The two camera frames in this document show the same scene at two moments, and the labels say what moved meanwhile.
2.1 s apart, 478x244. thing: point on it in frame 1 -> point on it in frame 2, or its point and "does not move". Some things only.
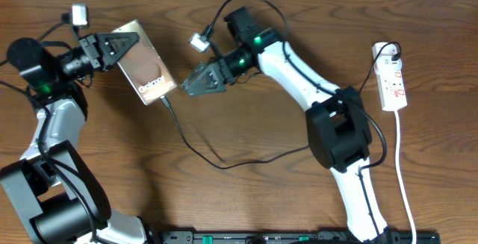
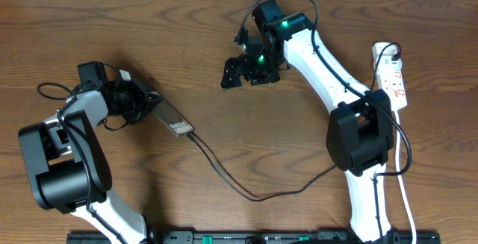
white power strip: (390, 77) does not move
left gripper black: (92, 55) -> (144, 101)
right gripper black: (217, 74) -> (243, 60)
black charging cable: (166, 104) -> (217, 165)
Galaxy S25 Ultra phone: (144, 67) -> (172, 119)
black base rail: (292, 237) does not move
